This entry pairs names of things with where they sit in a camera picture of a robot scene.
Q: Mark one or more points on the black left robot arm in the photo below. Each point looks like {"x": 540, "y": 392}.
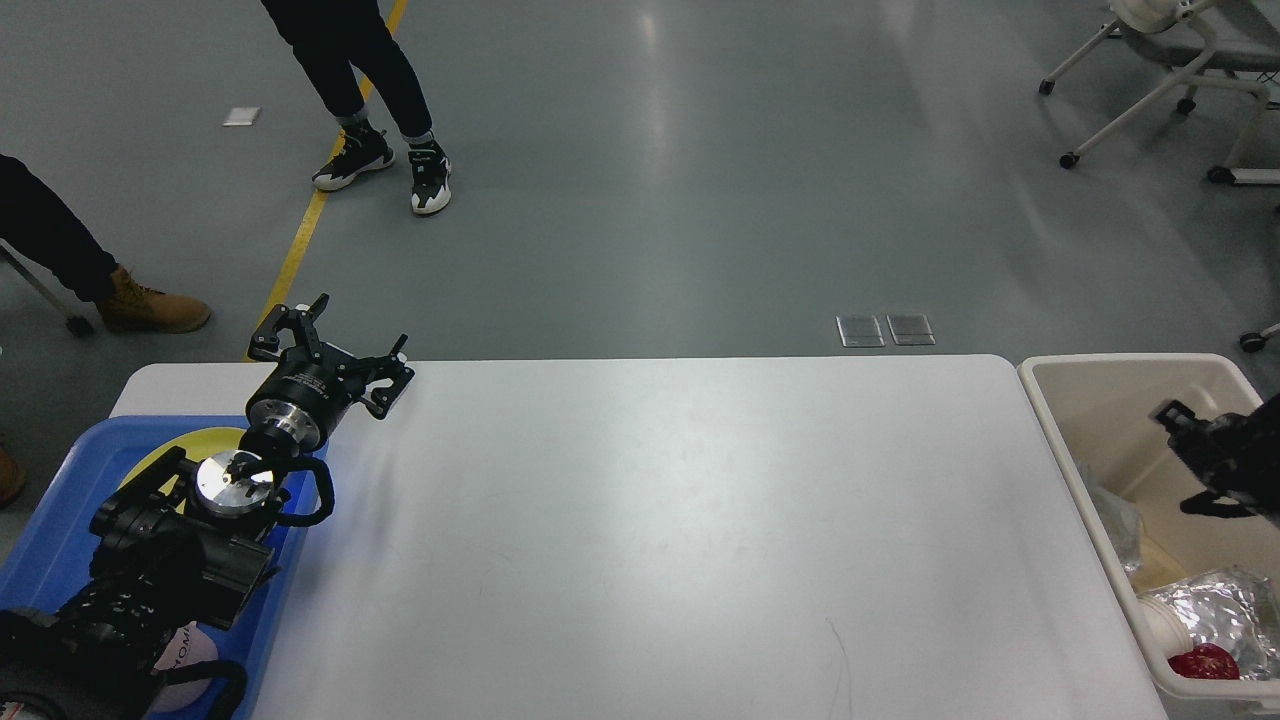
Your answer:
{"x": 187, "y": 541}

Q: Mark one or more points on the blue plastic tray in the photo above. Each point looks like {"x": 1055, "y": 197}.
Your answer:
{"x": 51, "y": 560}

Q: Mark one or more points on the floor outlet cover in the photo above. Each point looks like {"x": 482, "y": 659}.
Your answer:
{"x": 860, "y": 331}
{"x": 911, "y": 329}

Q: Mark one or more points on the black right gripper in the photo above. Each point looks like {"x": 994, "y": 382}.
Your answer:
{"x": 1240, "y": 453}

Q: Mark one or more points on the white office chair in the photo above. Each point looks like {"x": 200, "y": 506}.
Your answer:
{"x": 1229, "y": 45}

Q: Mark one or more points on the pink mug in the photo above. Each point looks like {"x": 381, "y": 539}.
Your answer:
{"x": 190, "y": 645}

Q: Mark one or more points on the yellow plate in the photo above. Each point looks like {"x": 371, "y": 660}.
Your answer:
{"x": 198, "y": 444}

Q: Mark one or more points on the black trouser leg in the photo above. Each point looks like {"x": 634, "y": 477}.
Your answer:
{"x": 38, "y": 224}

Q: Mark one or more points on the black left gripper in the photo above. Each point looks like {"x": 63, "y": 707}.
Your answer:
{"x": 302, "y": 400}

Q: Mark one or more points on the crushed red soda can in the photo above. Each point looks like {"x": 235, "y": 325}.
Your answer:
{"x": 1206, "y": 661}

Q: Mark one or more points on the tan work boot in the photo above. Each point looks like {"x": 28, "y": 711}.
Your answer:
{"x": 132, "y": 307}

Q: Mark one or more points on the beige plastic bin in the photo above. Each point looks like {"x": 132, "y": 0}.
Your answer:
{"x": 1096, "y": 409}

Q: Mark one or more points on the seated person black shoe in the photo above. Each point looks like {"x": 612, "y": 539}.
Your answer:
{"x": 362, "y": 149}

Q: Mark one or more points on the right floor outlet cover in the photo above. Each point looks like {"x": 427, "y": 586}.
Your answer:
{"x": 911, "y": 329}

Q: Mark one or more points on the aluminium foil tray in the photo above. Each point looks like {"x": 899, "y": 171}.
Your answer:
{"x": 1233, "y": 608}

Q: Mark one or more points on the brown paper napkin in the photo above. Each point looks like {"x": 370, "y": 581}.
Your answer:
{"x": 1157, "y": 567}

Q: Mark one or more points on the left floor outlet cover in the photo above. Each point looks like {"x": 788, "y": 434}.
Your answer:
{"x": 860, "y": 331}

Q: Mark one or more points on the aluminium foil piece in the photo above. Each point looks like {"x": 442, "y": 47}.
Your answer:
{"x": 1120, "y": 519}

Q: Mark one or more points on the black green sneaker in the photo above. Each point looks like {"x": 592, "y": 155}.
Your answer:
{"x": 431, "y": 173}

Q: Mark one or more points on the grey chair leg caster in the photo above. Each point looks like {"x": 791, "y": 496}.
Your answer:
{"x": 76, "y": 324}

